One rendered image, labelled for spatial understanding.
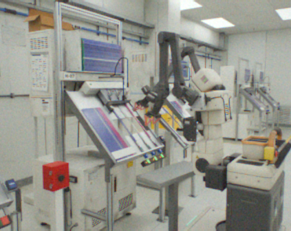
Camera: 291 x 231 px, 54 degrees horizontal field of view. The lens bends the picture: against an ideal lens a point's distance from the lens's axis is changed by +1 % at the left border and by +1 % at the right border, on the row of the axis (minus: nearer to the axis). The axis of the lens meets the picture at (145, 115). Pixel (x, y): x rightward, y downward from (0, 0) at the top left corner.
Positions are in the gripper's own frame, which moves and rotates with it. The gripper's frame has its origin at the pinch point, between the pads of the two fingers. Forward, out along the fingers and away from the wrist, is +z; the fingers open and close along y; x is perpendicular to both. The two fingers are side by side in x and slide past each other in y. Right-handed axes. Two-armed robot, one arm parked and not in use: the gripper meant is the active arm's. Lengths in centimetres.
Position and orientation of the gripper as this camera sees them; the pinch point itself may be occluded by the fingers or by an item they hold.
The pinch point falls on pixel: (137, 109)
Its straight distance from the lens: 243.7
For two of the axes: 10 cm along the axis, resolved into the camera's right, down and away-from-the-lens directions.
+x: 5.6, 7.7, -3.0
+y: -5.6, 0.7, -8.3
